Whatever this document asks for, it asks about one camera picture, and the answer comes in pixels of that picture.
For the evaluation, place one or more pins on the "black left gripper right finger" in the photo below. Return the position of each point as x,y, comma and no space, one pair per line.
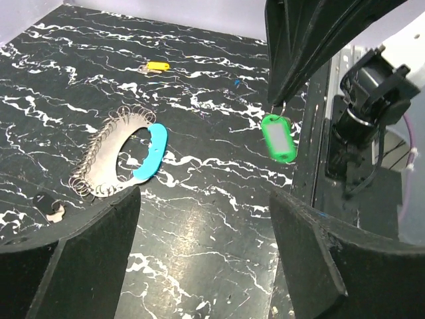
335,270

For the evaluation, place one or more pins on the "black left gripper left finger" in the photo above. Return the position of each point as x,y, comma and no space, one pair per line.
74,269

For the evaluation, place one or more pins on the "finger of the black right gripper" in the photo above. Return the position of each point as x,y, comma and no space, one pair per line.
304,34

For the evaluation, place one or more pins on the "key with green tag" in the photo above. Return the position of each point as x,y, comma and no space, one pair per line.
276,130

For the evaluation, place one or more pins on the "key with yellow tag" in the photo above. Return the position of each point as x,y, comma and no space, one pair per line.
153,67

